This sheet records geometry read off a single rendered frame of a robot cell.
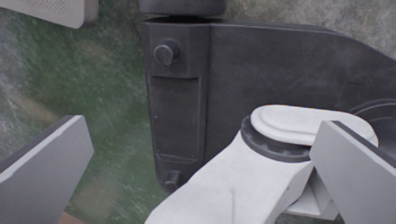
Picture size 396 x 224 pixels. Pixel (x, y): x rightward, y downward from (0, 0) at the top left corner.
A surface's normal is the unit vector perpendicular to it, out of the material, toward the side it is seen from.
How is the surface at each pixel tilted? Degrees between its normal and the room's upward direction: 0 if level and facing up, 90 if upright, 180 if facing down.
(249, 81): 0
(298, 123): 90
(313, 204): 90
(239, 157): 90
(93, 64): 0
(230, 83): 0
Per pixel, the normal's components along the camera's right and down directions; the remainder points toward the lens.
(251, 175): 0.03, -0.87
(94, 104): -0.19, 0.48
